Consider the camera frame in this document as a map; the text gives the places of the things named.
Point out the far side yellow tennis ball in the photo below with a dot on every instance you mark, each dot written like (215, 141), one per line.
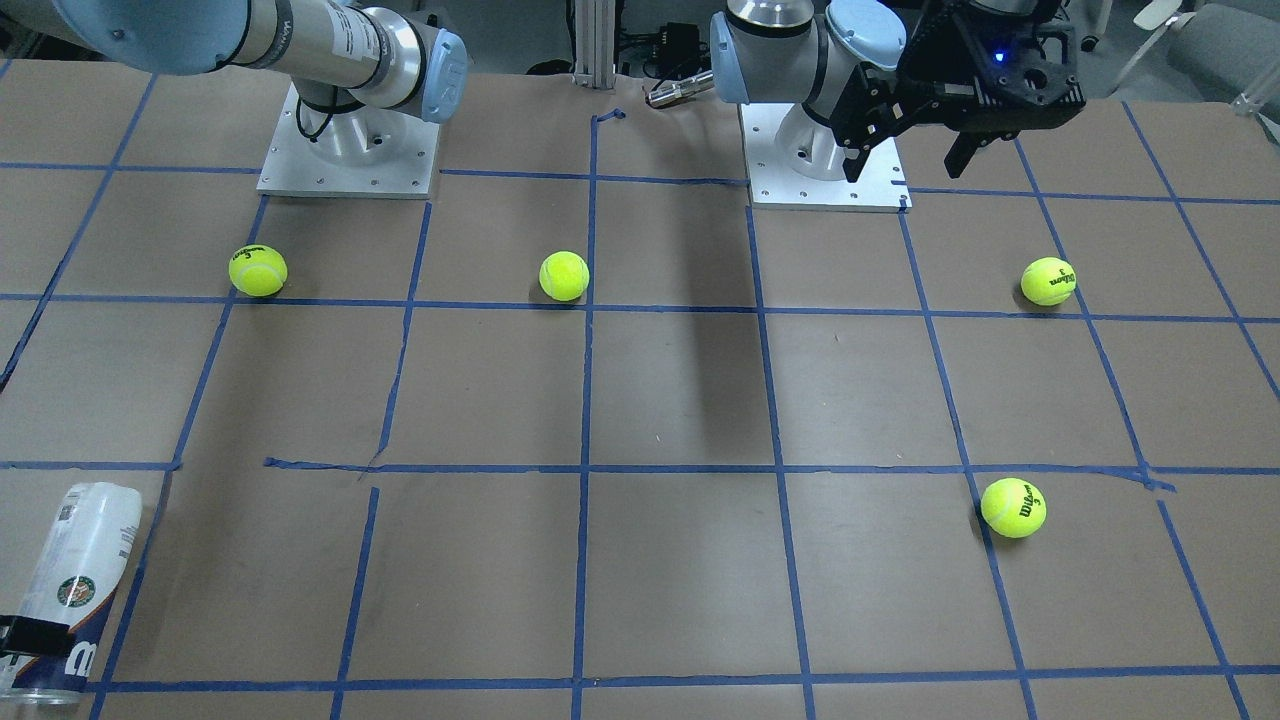
(1048, 282)

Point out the aluminium frame post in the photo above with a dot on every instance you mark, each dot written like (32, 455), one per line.
(594, 43)

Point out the silver metal cylinder tool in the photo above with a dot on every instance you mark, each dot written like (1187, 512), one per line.
(671, 92)

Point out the near side yellow tennis ball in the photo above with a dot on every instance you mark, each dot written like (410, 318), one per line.
(1013, 508)

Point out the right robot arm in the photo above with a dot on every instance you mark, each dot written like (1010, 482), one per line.
(370, 88)

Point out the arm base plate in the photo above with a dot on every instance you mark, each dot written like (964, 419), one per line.
(368, 153)
(830, 180)

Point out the grey office chair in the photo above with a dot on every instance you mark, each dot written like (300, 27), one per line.
(1231, 47)

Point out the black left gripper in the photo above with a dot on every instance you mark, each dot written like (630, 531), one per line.
(931, 60)

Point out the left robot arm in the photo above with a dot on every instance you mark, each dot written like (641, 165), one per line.
(789, 52)

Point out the centre yellow tennis ball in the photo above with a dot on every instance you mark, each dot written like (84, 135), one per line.
(564, 276)

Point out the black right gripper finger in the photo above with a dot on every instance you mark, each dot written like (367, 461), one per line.
(32, 637)

